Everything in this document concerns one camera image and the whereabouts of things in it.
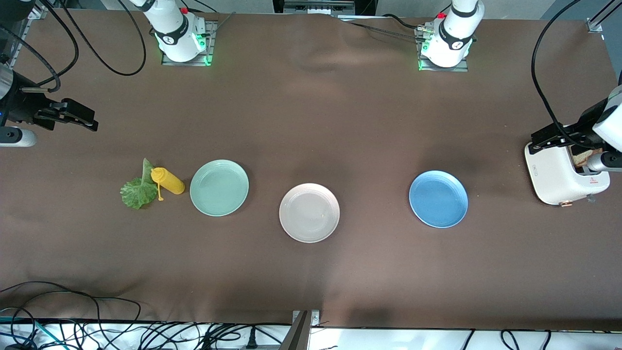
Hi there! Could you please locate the black cable to arm base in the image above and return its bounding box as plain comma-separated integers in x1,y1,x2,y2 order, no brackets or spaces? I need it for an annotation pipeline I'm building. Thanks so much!
335,14,428,39

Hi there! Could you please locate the green lettuce leaf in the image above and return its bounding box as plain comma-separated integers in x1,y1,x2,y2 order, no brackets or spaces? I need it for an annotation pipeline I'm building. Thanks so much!
120,158,158,210

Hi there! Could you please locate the teal floor cable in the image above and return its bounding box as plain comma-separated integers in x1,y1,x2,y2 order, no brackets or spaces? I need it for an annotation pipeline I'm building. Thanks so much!
0,316,69,350

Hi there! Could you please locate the black equipment rack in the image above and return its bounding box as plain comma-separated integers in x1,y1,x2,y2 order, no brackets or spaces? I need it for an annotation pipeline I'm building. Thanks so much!
272,0,380,18

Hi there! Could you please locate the beige plate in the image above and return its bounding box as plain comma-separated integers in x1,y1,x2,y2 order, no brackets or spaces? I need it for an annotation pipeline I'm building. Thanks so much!
279,183,340,243

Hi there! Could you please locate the white toaster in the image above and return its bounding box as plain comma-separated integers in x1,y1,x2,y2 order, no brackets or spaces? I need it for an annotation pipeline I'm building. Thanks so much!
524,125,611,207

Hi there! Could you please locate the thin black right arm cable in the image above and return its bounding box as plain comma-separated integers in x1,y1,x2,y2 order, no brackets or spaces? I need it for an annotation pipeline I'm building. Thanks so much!
36,0,147,77

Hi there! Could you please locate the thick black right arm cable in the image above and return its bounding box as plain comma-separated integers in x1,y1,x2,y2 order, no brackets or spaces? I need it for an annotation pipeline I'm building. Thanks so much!
0,0,79,94

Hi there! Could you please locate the brown table cloth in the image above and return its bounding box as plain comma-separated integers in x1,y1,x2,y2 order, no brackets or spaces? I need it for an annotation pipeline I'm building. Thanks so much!
0,9,622,331

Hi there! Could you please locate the grey metal camera post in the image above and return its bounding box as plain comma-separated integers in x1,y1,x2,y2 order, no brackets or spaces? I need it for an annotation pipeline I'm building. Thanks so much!
284,310,320,350

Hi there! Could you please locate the blue plate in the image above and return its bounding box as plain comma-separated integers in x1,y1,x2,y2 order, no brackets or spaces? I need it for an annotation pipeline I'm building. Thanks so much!
409,170,469,228

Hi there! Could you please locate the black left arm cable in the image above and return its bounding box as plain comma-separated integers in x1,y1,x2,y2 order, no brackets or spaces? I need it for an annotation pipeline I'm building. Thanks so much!
531,0,584,149

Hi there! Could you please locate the aluminium corner bracket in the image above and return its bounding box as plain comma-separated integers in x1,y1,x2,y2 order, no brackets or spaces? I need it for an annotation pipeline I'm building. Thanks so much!
587,0,622,34

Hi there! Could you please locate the yellow mustard squeeze bottle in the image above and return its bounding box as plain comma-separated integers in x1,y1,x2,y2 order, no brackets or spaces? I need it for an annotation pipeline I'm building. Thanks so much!
151,167,186,201

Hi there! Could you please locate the aluminium frame rail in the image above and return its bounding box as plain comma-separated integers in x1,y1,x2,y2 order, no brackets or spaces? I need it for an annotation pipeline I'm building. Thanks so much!
9,9,38,69

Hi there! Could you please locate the mint green plate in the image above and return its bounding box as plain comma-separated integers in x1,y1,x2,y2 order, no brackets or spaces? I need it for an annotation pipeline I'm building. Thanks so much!
190,159,249,217

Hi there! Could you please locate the grey cable to arm base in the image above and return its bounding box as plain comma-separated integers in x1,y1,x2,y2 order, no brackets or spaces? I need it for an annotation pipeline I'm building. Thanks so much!
207,12,237,37

